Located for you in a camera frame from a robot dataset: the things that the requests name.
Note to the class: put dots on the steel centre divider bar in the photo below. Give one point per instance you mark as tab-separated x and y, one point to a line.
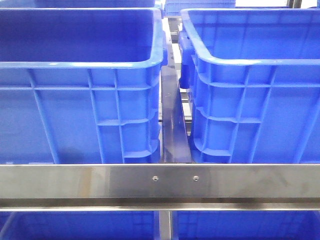
175	145

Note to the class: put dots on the blue plastic crate left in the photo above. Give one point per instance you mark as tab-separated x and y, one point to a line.
80	85

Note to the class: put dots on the blue plastic crate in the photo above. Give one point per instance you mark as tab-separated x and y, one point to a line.
253	76
80	85

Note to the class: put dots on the blue plastic crate right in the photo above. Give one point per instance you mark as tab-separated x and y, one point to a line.
253	76

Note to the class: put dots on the blue lower crate right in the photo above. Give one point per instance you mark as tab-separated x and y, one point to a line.
247	225

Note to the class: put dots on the blue rear crate right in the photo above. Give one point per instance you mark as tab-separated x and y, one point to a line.
173	7

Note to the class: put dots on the blue lower crate left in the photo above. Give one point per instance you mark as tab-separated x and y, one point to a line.
82	225

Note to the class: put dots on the blue rear crate left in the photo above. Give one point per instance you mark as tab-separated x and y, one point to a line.
81	4

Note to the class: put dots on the steel lower vertical post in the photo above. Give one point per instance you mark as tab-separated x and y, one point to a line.
165	225

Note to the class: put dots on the stainless steel front rail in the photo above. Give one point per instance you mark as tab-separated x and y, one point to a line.
152	187

